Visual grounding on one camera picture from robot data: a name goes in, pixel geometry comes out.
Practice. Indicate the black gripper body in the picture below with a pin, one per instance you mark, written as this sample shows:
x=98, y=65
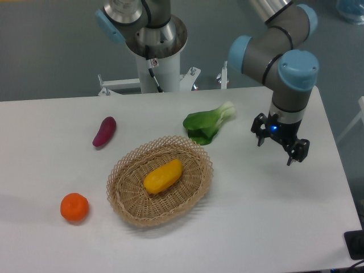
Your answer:
x=282, y=133

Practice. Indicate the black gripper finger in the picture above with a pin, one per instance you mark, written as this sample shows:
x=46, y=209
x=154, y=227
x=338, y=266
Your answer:
x=298, y=151
x=258, y=128

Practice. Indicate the yellow mango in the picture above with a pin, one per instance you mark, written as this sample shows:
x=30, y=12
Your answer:
x=163, y=177

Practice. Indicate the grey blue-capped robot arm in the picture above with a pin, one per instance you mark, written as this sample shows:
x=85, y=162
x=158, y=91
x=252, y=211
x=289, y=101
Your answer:
x=272, y=59

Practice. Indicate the woven wicker basket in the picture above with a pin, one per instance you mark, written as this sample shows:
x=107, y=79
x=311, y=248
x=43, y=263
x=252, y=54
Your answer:
x=131, y=201

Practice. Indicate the green bok choy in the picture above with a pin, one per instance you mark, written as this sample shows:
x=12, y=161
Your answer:
x=204, y=125

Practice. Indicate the black device at table edge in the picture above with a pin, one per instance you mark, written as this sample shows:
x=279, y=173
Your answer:
x=354, y=243

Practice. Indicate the blue bag in corner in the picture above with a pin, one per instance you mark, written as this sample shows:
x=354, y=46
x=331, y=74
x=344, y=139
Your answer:
x=351, y=10

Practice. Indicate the purple sweet potato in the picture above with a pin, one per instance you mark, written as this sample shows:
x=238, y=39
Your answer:
x=105, y=132

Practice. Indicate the orange mandarin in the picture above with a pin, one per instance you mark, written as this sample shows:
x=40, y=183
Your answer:
x=74, y=207

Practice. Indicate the white frame at right edge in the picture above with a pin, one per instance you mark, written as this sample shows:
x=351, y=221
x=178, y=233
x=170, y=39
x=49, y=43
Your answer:
x=358, y=117

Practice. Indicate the white left mounting bracket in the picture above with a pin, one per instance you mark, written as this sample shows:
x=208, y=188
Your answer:
x=129, y=86

